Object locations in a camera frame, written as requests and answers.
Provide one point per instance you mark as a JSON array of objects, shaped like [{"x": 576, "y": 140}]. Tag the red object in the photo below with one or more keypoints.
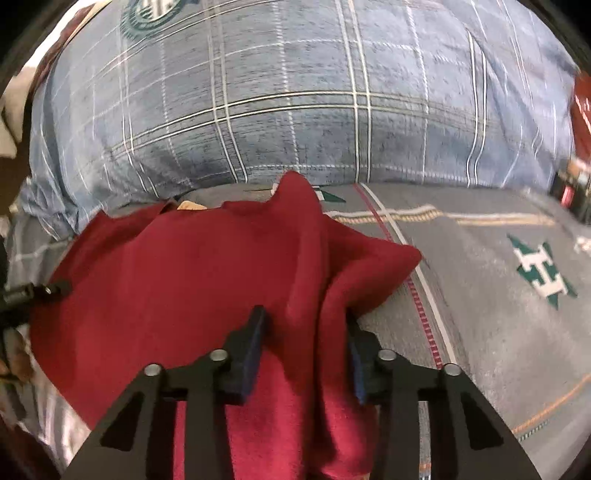
[{"x": 582, "y": 106}]

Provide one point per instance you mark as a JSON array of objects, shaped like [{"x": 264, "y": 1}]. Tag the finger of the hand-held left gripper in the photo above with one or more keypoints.
[{"x": 37, "y": 294}]

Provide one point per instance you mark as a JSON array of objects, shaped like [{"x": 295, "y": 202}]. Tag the dark red fleece garment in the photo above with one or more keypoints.
[{"x": 184, "y": 277}]

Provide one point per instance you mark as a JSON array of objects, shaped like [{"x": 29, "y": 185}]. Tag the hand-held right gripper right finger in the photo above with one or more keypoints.
[{"x": 358, "y": 369}]

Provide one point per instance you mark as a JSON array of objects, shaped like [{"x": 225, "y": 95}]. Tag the pale cloth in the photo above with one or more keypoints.
[{"x": 11, "y": 120}]

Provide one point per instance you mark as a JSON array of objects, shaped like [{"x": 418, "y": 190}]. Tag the dark object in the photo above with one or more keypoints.
[{"x": 572, "y": 184}]

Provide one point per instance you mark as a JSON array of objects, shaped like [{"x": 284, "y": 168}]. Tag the person's left hand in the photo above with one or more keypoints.
[{"x": 16, "y": 357}]

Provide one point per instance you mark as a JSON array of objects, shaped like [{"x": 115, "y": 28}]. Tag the grey patterned bedsheet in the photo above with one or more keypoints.
[{"x": 485, "y": 346}]

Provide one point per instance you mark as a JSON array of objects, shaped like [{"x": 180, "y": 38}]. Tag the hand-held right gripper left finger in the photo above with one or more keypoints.
[{"x": 251, "y": 350}]

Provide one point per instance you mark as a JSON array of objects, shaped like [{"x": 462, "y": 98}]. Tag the blue plaid quilt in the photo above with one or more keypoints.
[{"x": 300, "y": 115}]

